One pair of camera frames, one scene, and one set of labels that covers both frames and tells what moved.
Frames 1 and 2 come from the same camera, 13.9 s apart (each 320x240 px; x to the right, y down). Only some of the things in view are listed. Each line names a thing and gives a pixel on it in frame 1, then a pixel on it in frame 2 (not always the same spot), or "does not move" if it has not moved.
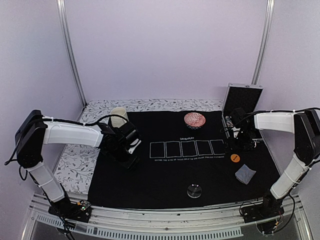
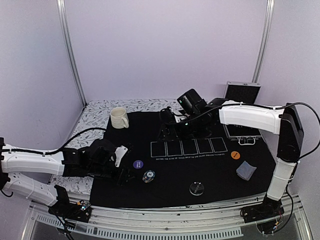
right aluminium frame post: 265,37 does not move
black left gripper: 129,164 → 123,176
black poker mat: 185,158 does not move
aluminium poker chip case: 239,106 does not move
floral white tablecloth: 74,166 does not move
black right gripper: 249,146 → 165,128
